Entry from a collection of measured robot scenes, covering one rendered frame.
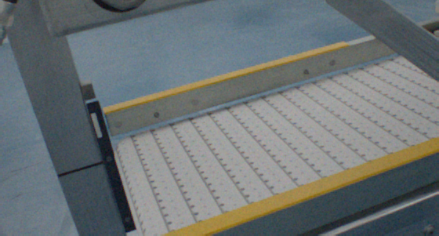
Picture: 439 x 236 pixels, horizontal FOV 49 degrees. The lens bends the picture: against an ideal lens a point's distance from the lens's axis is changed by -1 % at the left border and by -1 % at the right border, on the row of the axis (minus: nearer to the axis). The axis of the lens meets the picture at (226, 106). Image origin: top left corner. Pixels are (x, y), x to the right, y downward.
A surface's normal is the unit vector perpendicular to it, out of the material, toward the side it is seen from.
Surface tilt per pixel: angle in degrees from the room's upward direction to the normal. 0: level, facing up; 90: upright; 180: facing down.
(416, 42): 87
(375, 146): 0
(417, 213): 90
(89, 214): 90
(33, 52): 90
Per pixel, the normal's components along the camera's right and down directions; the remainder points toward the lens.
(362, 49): 0.34, 0.36
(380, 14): -0.24, 0.40
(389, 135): -0.15, -0.89
